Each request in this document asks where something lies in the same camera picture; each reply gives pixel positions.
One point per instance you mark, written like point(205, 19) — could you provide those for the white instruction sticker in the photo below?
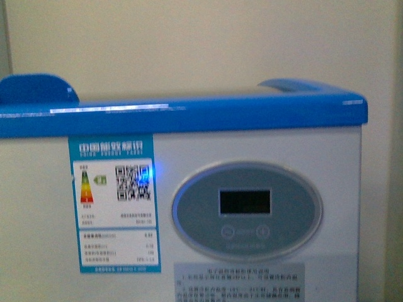
point(220, 281)

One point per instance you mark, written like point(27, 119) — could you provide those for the oval grey control panel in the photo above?
point(246, 211)

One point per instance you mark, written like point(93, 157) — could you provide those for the blue China energy label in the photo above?
point(114, 190)

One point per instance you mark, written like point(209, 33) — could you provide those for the blue sliding lid handle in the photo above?
point(36, 89)

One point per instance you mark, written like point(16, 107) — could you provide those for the white chest freezer blue rim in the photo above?
point(308, 127)

